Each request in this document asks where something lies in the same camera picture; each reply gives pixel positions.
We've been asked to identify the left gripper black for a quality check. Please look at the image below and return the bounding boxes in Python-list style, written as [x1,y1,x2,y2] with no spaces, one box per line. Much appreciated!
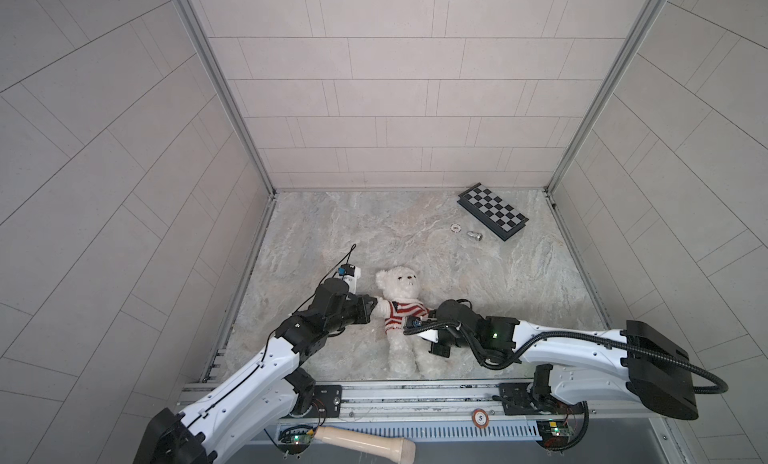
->
[320,294,378,335]

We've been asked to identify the white teddy bear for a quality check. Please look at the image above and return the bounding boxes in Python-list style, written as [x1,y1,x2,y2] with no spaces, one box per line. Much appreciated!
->
[373,266,448,380]

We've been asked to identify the red white striped sweater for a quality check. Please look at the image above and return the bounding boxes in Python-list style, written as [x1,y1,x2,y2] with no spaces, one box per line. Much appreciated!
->
[384,301,430,333]

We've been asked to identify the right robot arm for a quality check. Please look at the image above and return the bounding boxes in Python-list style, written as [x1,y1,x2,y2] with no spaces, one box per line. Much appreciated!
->
[407,300,728,421]

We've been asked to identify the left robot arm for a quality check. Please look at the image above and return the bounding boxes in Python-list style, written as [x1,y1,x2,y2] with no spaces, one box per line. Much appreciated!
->
[134,278,377,463]

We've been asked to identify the round red white sticker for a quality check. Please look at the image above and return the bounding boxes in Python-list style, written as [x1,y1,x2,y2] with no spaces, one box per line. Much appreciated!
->
[471,409,489,429]

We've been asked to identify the black white checkerboard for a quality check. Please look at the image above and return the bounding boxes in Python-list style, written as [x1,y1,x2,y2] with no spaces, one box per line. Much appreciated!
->
[458,183,528,241]

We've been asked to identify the right green circuit board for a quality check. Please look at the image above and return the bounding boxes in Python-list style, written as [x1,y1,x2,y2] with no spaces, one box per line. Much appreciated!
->
[536,420,573,449]

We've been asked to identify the green circuit board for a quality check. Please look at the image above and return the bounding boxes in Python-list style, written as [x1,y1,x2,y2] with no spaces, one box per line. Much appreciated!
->
[277,424,315,455]
[536,420,573,449]

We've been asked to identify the left green circuit board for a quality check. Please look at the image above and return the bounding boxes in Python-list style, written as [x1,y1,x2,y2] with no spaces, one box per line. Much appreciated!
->
[277,424,315,455]

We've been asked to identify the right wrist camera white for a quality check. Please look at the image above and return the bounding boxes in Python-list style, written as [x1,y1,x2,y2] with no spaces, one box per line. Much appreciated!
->
[405,320,439,343]

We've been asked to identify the aluminium front rail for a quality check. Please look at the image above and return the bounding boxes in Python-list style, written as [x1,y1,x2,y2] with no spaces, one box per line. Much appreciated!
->
[161,376,679,444]

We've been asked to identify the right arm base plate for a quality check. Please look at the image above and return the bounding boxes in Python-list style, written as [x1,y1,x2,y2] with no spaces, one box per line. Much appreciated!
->
[492,382,584,416]

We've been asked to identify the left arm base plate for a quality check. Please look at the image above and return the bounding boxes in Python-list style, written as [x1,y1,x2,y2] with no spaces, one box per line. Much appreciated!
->
[288,385,343,419]

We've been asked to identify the beige wooden handle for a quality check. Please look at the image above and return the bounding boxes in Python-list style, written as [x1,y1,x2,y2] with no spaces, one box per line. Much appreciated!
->
[314,426,416,464]

